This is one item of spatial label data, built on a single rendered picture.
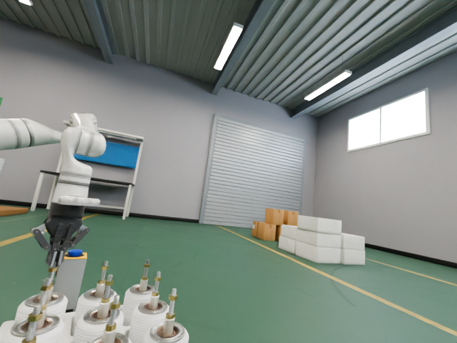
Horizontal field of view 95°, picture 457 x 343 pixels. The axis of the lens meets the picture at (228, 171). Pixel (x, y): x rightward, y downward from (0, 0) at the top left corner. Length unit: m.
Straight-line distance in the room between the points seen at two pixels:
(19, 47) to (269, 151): 6.54
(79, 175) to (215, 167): 5.23
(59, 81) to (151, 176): 3.01
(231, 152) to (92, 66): 4.07
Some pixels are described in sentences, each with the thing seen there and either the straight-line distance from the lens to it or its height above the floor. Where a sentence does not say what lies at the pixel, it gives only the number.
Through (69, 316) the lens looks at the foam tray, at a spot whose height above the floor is 0.18.
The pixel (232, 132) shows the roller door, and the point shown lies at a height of 2.65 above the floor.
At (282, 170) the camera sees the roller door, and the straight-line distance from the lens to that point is 6.71.
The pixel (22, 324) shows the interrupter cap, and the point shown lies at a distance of 0.67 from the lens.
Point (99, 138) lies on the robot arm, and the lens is 0.70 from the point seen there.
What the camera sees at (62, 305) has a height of 0.24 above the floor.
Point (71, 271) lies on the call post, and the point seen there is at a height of 0.27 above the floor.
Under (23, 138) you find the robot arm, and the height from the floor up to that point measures 0.66.
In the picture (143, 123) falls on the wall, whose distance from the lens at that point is 5.93.
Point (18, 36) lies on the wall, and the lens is 7.30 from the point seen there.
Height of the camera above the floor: 0.54
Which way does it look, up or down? 9 degrees up
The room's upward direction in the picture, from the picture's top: 7 degrees clockwise
